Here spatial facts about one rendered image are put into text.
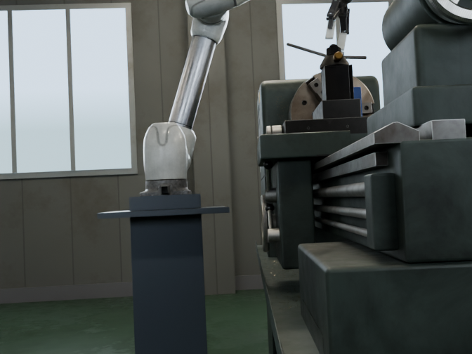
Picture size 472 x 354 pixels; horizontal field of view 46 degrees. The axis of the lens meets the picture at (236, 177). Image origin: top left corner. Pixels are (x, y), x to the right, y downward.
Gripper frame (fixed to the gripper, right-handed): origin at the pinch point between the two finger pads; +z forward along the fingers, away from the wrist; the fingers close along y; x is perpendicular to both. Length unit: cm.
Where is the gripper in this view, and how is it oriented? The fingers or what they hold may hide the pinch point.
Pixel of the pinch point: (335, 41)
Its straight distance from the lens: 225.2
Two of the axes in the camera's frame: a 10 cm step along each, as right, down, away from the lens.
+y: -4.7, -1.2, -8.7
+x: 8.6, 1.4, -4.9
